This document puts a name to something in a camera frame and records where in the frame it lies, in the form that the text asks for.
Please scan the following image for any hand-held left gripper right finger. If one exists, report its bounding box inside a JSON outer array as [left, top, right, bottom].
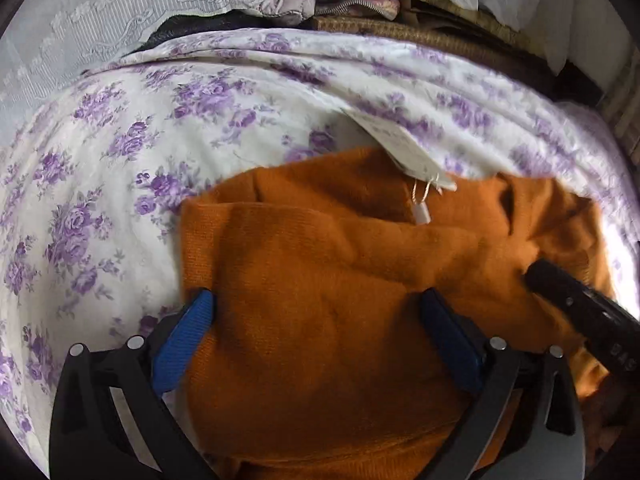
[[419, 287, 586, 480]]

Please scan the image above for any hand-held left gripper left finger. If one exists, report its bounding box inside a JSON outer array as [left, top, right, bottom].
[[49, 287, 217, 480]]

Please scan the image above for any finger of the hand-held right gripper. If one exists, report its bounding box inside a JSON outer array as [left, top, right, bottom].
[[522, 259, 601, 329]]

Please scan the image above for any orange knit cat sweater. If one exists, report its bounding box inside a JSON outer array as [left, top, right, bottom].
[[179, 147, 617, 480]]

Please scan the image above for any purple floral bedsheet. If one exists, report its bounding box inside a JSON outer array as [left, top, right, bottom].
[[0, 27, 640, 466]]

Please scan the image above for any paper hang tag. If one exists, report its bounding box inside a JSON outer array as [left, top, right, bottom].
[[342, 107, 458, 223]]

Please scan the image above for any brown woven mat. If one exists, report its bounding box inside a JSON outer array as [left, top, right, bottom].
[[310, 7, 606, 108]]

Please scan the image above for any black clothing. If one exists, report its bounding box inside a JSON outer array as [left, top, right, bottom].
[[142, 12, 301, 51]]

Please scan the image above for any white lace cloth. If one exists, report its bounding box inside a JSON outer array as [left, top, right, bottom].
[[0, 0, 616, 131]]

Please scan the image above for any pink quilted cloth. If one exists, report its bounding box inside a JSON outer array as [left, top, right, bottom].
[[257, 0, 401, 23]]

